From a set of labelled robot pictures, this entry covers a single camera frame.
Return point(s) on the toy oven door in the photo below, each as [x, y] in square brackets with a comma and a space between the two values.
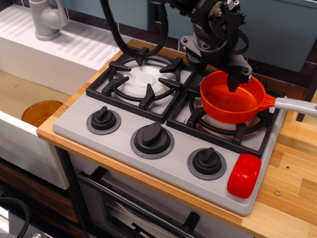
[125, 209]

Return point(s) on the grey toy faucet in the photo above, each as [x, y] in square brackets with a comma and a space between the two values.
[47, 21]

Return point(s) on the orange translucent bowl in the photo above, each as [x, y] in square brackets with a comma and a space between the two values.
[39, 112]

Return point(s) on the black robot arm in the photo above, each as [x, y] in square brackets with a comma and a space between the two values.
[216, 25]

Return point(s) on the orange pot with grey handle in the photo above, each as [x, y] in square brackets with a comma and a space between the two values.
[246, 102]

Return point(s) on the grey toy stove top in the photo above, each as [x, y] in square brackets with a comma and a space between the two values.
[171, 168]

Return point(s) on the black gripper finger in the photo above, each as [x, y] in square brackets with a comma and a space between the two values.
[233, 82]
[195, 60]

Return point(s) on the right black stove knob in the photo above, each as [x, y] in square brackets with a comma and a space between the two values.
[207, 164]

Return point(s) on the right black burner grate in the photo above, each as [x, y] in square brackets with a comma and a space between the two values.
[252, 137]

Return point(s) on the black stove knob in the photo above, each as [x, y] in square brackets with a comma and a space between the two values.
[152, 141]
[103, 121]
[207, 164]

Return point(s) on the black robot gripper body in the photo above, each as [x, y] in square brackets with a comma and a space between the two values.
[217, 35]

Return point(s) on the red plastic cup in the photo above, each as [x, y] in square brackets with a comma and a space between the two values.
[244, 175]

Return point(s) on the black burner grate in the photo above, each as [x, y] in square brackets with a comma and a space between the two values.
[252, 137]
[148, 87]

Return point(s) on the left black stove knob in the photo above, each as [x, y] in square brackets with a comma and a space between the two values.
[103, 121]

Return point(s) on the white toy sink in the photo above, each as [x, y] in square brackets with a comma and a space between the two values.
[33, 71]

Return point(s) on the left black burner grate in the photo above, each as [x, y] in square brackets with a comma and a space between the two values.
[148, 87]

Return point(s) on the black oven door handle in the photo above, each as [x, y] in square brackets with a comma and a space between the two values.
[94, 182]

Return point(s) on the middle black stove knob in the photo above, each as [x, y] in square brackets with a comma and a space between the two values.
[152, 141]

